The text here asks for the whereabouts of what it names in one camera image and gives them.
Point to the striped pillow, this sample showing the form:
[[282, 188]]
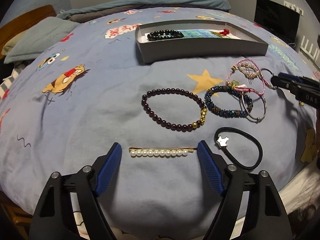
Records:
[[6, 85]]

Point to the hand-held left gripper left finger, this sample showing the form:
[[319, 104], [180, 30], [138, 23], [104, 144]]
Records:
[[108, 170]]

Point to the teal blanket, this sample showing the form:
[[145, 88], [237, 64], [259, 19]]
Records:
[[150, 1]]

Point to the white slatted rack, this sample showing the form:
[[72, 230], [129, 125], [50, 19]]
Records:
[[310, 48]]

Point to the grey cardboard box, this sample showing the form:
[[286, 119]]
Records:
[[200, 52]]

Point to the pearl bar hair pin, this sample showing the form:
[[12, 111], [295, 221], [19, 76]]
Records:
[[160, 153]]

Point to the grey blanket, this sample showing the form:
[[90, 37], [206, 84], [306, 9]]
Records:
[[100, 16]]

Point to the round pearl hair clip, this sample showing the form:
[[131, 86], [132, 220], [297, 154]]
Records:
[[247, 75]]

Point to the blue cartoon printed bedsheet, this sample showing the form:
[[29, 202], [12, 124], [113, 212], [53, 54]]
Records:
[[100, 120]]

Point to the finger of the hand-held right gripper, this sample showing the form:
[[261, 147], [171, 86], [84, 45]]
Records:
[[282, 83], [290, 76]]

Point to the wooden bed side rail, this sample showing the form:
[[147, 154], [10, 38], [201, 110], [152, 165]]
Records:
[[15, 217]]

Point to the beige pillow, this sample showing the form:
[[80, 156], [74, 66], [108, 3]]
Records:
[[8, 45]]

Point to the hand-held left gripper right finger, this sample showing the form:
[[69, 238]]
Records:
[[208, 167]]

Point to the wooden bed headboard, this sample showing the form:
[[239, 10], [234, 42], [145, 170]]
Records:
[[30, 12]]

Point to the black monitor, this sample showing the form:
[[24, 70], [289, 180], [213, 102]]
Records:
[[275, 17]]

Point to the white wall hooks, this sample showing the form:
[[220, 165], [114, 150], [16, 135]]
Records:
[[293, 7]]

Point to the grey-green pillow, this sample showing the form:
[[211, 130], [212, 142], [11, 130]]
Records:
[[42, 37]]

